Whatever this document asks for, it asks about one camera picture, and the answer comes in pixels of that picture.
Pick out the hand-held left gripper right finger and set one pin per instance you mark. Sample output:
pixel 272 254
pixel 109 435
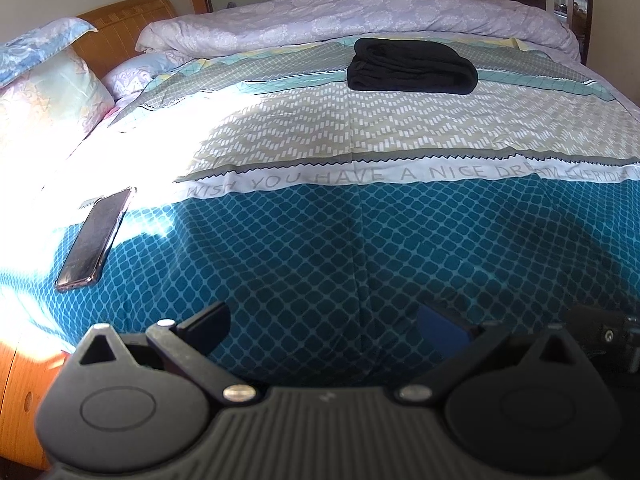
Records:
pixel 440 330

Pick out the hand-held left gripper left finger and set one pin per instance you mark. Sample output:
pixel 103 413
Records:
pixel 205 329

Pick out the black pants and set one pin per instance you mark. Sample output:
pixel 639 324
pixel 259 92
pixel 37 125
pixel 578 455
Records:
pixel 410 67

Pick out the smartphone with clear case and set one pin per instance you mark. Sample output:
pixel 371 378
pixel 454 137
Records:
pixel 95 240

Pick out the teal grey patterned bed sheet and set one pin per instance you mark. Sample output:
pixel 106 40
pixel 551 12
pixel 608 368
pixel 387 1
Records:
pixel 350 220

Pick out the small lavender pillow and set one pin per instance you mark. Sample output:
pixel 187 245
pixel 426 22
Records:
pixel 135 72

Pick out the pastel floral pillow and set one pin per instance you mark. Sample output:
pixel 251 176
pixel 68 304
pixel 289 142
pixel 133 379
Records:
pixel 55 95

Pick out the wooden headboard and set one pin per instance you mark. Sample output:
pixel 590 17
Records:
pixel 125 25

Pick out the lavender floral quilt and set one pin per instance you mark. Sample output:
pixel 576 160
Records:
pixel 360 17

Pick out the blue floral pillow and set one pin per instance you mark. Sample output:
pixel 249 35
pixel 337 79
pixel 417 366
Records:
pixel 35 45

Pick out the wooden framed window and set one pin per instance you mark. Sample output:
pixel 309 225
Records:
pixel 572 0

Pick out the wooden bed frame side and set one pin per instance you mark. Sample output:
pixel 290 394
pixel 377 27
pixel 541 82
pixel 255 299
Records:
pixel 20 400

